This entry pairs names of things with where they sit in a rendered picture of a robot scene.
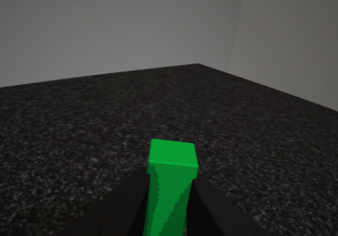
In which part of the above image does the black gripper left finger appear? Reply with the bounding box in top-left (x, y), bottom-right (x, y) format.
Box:
top-left (55, 167), bottom-right (150, 236)

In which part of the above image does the green rectangular post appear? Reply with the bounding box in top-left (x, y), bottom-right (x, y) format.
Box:
top-left (143, 139), bottom-right (198, 236)

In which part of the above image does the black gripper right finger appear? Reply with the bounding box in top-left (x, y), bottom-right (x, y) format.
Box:
top-left (186, 173), bottom-right (271, 236)

